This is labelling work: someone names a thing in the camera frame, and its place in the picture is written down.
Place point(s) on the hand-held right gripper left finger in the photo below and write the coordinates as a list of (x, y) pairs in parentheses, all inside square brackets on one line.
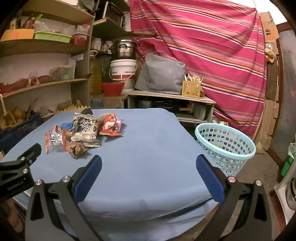
[(89, 178)]

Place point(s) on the egg carton tray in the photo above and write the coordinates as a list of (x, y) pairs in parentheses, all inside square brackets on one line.
[(69, 109)]

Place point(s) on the red plastic basket bowl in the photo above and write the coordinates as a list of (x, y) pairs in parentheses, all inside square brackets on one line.
[(112, 89)]

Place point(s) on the clear plastic bag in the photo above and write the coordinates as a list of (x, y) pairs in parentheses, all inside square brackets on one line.
[(48, 27)]

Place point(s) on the yellow plastic container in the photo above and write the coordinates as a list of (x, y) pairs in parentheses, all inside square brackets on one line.
[(17, 35)]

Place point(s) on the orange snack wrapper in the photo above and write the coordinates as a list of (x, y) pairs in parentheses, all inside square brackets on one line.
[(55, 139)]

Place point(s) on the brown pouch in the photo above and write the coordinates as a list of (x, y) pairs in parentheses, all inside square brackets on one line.
[(103, 115)]

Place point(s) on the blue plastic bag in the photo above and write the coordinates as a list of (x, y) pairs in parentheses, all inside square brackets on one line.
[(63, 127)]

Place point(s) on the yellow utensil holder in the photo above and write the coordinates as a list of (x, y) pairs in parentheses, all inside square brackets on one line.
[(190, 90)]

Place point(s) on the dark blue plastic crate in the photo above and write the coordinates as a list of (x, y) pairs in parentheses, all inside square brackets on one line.
[(20, 132)]

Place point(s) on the bundle of chopsticks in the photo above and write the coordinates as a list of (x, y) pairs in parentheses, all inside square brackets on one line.
[(192, 77)]

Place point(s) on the white enamel pot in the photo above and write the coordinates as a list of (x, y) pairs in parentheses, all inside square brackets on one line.
[(200, 111)]

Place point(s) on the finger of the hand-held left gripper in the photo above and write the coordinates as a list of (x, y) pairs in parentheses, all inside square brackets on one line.
[(27, 155)]

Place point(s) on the cardboard box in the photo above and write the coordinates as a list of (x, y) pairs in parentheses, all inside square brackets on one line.
[(108, 100)]

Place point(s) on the light blue plastic basket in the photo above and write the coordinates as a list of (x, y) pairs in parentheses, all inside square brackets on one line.
[(242, 155)]

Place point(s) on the red mesh bag sweet potatoes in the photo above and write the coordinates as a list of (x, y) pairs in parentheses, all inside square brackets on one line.
[(44, 79)]

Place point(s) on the brown paper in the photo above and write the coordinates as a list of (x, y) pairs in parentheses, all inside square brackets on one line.
[(77, 149)]

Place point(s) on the potato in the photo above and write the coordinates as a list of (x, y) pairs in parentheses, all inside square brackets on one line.
[(78, 103), (63, 105)]

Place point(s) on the black pan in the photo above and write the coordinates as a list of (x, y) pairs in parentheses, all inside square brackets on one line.
[(166, 105)]

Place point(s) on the black foil pouch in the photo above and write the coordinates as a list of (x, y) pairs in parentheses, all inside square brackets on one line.
[(87, 112)]

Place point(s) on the small steel pot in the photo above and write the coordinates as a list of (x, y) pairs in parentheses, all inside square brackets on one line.
[(145, 104)]

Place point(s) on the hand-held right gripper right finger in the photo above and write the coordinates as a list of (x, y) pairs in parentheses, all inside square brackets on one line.
[(209, 178)]

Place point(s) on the grey cloth cover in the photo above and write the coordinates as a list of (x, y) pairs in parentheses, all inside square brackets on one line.
[(159, 74)]

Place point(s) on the wooden shelf unit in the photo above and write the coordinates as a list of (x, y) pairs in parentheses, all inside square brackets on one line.
[(46, 47)]

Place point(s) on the green white container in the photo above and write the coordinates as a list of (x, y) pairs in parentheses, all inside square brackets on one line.
[(289, 162)]

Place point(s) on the straw broom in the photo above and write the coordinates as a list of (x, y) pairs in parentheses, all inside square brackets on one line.
[(260, 148)]

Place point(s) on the green plastic tray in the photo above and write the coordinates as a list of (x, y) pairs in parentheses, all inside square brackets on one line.
[(52, 37)]

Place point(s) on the clear plastic container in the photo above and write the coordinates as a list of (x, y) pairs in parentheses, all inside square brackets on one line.
[(62, 73)]

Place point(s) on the red striped cloth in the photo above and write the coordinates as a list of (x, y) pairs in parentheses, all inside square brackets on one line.
[(208, 46)]

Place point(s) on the white plastic bucket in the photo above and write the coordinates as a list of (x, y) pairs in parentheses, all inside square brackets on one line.
[(122, 69)]

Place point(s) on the large steel pot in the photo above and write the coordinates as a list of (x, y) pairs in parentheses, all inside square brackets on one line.
[(123, 49)]

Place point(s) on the red pink wrapper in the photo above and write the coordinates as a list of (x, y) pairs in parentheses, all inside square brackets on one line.
[(109, 125)]

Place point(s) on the mesh bag of potatoes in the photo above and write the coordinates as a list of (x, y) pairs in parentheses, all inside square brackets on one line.
[(13, 115)]

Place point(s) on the cardboard panel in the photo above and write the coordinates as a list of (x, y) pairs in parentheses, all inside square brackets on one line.
[(271, 120), (269, 27)]

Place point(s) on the yellow oil bottle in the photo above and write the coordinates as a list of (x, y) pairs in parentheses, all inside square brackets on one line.
[(94, 74)]

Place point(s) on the toaster oven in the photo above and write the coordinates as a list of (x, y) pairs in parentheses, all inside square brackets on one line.
[(114, 15)]

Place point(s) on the low wooden cabinet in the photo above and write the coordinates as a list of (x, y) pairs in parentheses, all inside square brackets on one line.
[(161, 95)]

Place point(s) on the black white snack bag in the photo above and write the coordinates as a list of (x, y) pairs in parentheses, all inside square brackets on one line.
[(84, 132)]

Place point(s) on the small red basket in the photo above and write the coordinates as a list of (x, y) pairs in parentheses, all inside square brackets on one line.
[(79, 39)]

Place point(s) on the white plastic jar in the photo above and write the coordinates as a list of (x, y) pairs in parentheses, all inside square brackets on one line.
[(106, 47), (96, 44)]

